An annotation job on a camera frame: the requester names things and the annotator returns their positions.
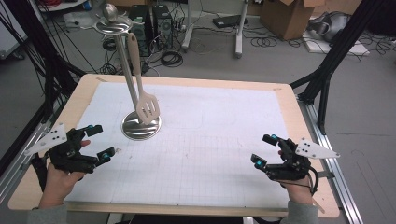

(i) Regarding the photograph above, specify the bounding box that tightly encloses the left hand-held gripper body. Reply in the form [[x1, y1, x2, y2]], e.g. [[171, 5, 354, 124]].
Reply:
[[23, 122, 99, 175]]

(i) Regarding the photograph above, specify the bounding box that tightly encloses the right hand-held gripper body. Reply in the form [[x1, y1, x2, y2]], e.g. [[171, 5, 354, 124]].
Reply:
[[265, 137, 341, 181]]

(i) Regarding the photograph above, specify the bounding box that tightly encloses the metal utensil stand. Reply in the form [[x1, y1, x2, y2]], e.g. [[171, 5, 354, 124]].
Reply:
[[94, 3, 163, 142]]

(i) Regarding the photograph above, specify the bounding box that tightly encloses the beige slotted spatula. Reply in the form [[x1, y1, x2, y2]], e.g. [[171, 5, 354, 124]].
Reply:
[[126, 32, 161, 126]]

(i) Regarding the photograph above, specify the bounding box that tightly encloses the person's right hand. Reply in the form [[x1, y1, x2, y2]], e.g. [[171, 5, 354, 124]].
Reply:
[[278, 150, 316, 206]]

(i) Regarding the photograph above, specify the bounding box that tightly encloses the person's left hand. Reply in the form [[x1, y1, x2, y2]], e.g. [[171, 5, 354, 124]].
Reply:
[[38, 139, 92, 210]]

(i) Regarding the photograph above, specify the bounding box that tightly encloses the black computer tower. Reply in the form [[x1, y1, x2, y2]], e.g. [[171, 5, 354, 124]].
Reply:
[[151, 4, 174, 50], [129, 4, 153, 58]]

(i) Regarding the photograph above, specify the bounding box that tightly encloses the cardboard box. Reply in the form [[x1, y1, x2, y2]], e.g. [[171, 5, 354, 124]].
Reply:
[[260, 0, 326, 41]]

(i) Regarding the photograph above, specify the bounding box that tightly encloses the white floor board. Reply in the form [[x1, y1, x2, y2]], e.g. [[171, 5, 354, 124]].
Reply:
[[302, 31, 372, 57]]

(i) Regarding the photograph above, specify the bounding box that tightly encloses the white cabinet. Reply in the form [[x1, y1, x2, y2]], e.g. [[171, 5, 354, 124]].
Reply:
[[0, 0, 29, 60]]

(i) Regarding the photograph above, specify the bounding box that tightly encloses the black flat device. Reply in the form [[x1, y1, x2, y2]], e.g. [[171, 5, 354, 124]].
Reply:
[[212, 14, 249, 29]]

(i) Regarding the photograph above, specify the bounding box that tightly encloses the white round table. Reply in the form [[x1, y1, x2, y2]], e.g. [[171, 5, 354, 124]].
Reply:
[[36, 0, 88, 13]]

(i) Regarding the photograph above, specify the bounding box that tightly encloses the grey rounded device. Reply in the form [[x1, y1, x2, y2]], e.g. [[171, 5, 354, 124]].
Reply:
[[307, 11, 351, 43]]

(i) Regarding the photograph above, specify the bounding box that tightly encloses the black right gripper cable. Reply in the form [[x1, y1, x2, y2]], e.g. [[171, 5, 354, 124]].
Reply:
[[279, 166, 320, 196]]

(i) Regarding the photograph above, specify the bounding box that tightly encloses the aluminium rail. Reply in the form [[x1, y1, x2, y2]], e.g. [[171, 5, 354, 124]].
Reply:
[[0, 120, 52, 203], [298, 99, 363, 224]]

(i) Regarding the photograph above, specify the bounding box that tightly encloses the black metal frame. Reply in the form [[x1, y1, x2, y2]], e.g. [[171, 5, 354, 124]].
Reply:
[[0, 0, 87, 169], [289, 0, 386, 134]]

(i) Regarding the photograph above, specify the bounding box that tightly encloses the thin looped black cable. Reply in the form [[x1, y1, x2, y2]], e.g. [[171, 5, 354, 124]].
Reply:
[[250, 36, 278, 49]]

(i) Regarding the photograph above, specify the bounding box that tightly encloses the coiled black cable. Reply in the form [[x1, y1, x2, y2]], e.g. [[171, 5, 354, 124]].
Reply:
[[160, 50, 184, 68]]

